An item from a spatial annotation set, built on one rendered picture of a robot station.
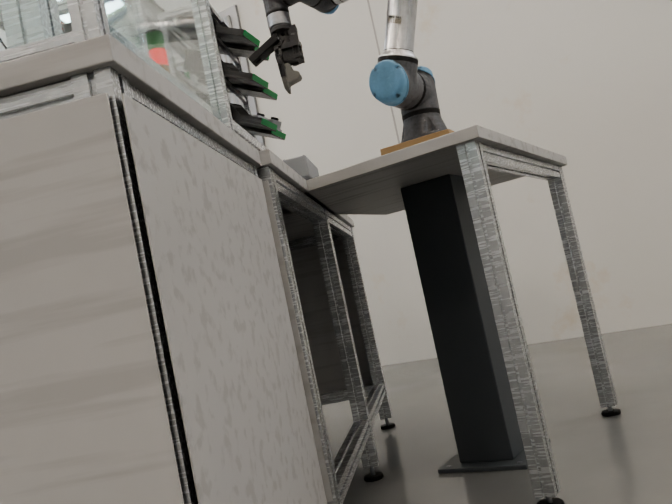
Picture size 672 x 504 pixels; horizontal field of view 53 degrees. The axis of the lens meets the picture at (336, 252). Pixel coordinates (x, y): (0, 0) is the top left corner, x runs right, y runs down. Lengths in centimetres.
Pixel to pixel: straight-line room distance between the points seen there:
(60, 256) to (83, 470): 22
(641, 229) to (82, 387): 404
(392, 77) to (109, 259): 133
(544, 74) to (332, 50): 165
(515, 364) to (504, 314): 11
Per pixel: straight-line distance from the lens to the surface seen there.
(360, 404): 205
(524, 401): 157
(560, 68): 469
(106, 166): 74
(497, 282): 154
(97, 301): 73
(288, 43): 222
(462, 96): 486
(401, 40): 198
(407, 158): 160
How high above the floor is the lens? 54
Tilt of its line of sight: 4 degrees up
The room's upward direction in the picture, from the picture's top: 12 degrees counter-clockwise
